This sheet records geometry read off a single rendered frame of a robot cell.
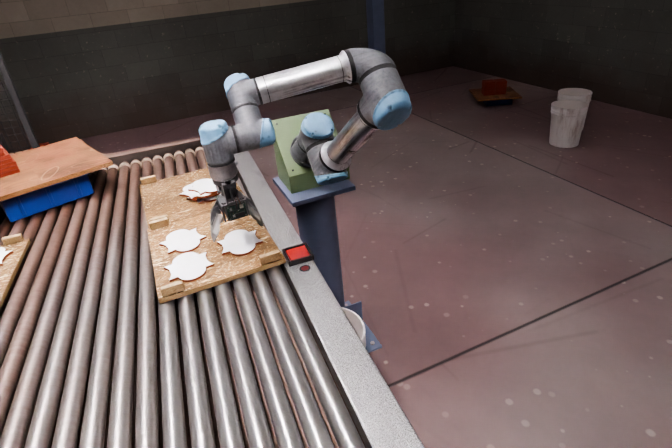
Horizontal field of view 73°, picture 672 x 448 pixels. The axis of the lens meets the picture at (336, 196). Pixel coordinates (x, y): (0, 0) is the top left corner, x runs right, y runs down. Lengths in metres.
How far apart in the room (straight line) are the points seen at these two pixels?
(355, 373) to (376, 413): 0.10
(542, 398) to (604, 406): 0.23
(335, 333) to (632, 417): 1.47
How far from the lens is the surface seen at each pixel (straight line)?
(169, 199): 1.81
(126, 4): 6.22
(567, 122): 4.54
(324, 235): 1.92
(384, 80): 1.28
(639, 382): 2.41
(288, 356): 1.05
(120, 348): 1.21
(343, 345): 1.06
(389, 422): 0.93
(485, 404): 2.15
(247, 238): 1.41
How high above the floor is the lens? 1.67
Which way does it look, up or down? 27 degrees down
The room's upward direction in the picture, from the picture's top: 5 degrees counter-clockwise
